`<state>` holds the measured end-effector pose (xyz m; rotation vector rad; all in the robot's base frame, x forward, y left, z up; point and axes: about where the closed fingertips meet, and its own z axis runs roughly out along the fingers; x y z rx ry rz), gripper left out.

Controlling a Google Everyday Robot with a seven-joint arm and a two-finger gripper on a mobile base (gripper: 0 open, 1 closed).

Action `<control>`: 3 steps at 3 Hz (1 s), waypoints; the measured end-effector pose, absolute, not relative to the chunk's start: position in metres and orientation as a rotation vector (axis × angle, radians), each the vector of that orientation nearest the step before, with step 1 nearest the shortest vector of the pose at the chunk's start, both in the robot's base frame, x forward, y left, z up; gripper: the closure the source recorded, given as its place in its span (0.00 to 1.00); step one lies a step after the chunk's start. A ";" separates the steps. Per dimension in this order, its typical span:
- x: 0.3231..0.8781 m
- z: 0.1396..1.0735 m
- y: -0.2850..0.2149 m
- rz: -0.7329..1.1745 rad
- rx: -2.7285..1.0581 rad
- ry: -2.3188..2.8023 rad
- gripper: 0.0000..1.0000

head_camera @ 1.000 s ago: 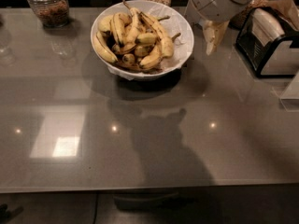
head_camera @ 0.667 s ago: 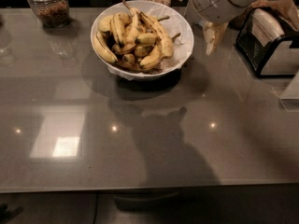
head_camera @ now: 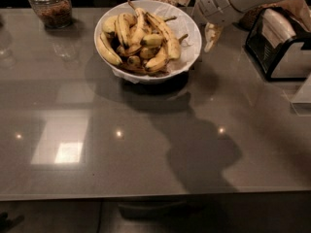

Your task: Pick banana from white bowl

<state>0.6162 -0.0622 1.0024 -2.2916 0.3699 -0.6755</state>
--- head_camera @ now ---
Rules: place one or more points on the left outer yellow banana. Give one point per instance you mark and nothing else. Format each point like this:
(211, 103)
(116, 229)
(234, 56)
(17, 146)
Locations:
(106, 51)

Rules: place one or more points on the white bowl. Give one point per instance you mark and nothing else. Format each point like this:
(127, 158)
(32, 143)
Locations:
(134, 57)

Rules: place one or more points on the small centre yellow banana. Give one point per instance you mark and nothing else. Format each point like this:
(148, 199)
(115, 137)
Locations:
(151, 40)

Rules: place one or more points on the white packets in basket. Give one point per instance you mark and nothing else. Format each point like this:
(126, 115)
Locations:
(276, 29)

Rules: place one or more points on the upper left yellow banana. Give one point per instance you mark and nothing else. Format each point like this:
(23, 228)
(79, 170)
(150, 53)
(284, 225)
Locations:
(108, 26)

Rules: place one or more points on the left glass jar with cereal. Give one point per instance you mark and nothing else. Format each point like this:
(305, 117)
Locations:
(53, 13)

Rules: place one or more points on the glass jar with cereal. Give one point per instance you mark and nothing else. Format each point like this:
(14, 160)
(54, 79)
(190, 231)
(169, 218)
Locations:
(53, 13)
(248, 20)

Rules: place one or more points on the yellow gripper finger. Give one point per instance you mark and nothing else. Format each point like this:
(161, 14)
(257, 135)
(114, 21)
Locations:
(212, 35)

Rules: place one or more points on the front right yellow banana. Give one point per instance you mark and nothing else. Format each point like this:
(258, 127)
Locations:
(158, 62)

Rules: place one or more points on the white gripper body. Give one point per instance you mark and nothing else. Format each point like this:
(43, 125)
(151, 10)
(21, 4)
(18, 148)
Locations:
(211, 3)

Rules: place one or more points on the tall centre yellow banana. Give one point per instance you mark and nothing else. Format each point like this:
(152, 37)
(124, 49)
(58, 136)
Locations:
(139, 33)

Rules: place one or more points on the black wire basket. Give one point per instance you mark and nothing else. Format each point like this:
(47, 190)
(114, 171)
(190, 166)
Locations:
(290, 61)

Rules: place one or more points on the long right yellow banana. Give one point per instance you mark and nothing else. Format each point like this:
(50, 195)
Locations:
(173, 47)

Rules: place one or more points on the right glass jar with cereal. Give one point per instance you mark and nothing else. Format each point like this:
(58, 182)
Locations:
(248, 20)

